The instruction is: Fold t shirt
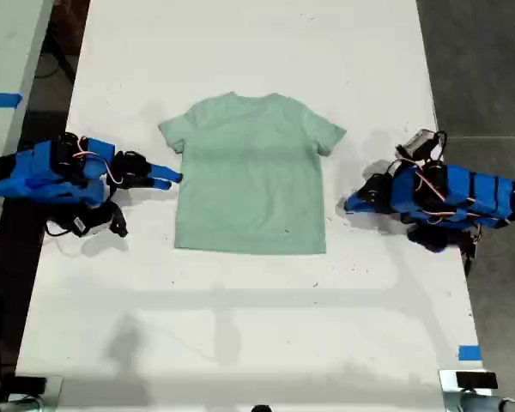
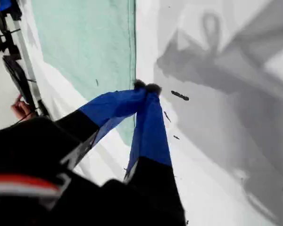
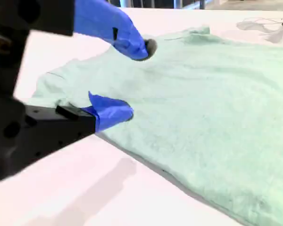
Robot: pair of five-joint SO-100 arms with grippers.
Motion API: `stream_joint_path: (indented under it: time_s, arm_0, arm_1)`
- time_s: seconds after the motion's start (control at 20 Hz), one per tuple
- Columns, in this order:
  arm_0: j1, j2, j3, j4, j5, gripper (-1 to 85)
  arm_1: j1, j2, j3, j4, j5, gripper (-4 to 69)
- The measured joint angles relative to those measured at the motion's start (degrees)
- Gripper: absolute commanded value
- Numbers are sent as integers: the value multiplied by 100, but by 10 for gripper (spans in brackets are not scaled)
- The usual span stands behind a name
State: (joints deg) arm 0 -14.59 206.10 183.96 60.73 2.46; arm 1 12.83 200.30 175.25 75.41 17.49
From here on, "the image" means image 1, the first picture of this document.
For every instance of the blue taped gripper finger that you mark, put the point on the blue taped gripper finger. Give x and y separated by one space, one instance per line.
371 207
159 183
165 173
358 198

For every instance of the pale green T-shirt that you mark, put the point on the pale green T-shirt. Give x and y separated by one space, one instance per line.
249 180

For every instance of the blue and black arm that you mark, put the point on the blue and black arm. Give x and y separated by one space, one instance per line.
468 195
43 171

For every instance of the black table clamp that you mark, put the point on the black table clamp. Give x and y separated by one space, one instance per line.
472 249

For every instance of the long blue tape strip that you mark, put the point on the long blue tape strip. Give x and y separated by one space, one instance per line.
0 99

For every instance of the white side table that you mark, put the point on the white side table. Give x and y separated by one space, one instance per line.
8 56

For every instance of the short blue tape strip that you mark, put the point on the short blue tape strip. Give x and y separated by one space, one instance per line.
469 353

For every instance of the small black box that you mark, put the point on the small black box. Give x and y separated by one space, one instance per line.
476 380
30 385

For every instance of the small black round object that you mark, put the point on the small black round object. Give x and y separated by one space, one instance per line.
260 408

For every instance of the black camera stalk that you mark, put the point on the black camera stalk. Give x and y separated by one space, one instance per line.
109 216

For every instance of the grey camera box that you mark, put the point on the grey camera box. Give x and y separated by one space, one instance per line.
415 143

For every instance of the black camera box with label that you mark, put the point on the black camera box with label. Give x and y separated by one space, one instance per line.
79 224

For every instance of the silver metal table bracket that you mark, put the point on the silver metal table bracket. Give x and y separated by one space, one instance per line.
450 390
51 392

